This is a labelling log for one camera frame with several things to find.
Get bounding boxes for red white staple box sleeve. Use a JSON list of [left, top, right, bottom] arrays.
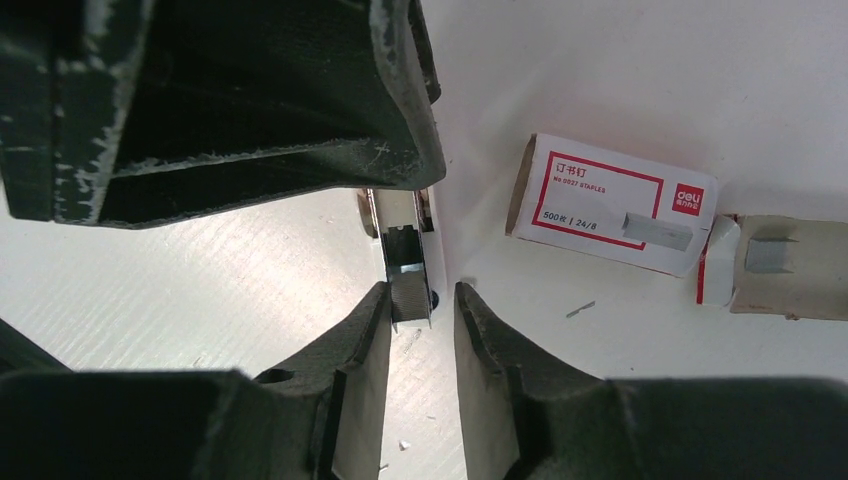
[[505, 133, 718, 277]]

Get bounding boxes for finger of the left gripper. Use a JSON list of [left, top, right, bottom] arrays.
[[1, 1, 446, 229]]

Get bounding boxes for staple box tray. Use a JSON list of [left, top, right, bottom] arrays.
[[695, 215, 847, 321]]

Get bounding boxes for pink stapler top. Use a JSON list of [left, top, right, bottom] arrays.
[[355, 188, 444, 328]]

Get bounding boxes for staple strip in tray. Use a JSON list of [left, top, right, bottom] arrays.
[[744, 237, 796, 274]]

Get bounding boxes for loose single staple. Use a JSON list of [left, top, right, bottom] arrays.
[[566, 301, 596, 319]]

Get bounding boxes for staple strip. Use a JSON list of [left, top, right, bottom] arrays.
[[389, 270, 432, 324], [622, 212, 694, 252], [744, 237, 796, 274]]

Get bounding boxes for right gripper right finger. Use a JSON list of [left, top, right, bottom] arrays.
[[454, 282, 847, 479]]

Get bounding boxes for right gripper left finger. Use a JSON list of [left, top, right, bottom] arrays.
[[1, 282, 392, 479]]

